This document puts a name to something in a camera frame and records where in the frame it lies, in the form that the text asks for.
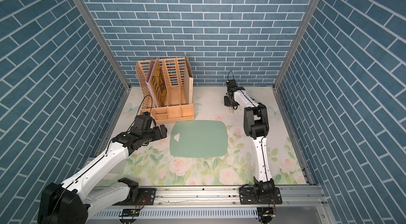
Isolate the green cutting board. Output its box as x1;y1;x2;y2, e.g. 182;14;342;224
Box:
170;120;228;158

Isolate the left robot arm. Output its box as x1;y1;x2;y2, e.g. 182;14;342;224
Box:
37;125;167;224

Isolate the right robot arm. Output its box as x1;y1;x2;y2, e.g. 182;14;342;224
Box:
224;80;276;203

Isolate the left circuit board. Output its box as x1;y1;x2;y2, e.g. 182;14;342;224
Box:
118;209;140;224

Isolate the circuit board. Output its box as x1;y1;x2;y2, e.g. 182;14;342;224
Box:
118;209;140;224
256;207;276;224

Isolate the right circuit board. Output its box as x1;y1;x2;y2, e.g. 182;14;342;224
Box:
256;207;276;224

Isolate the floral table mat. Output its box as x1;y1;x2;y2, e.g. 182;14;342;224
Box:
99;86;306;187

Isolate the brown book in organizer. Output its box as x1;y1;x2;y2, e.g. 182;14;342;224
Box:
146;58;167;107

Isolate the peach desk file organizer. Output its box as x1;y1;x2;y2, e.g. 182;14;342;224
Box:
136;56;195;124

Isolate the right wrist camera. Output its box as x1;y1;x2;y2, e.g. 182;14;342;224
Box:
226;79;238;91

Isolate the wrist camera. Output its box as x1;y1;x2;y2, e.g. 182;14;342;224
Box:
226;79;238;91
133;112;156;131

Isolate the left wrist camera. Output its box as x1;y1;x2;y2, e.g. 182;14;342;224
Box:
133;112;156;131

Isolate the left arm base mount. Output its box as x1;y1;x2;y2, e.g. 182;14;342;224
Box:
114;187;156;207

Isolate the white vented cable tray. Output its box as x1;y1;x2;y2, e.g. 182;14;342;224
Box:
91;207;258;220

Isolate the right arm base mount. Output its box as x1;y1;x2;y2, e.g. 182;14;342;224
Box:
239;186;283;205

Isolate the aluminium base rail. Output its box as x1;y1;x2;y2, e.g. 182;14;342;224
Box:
86;185;335;224

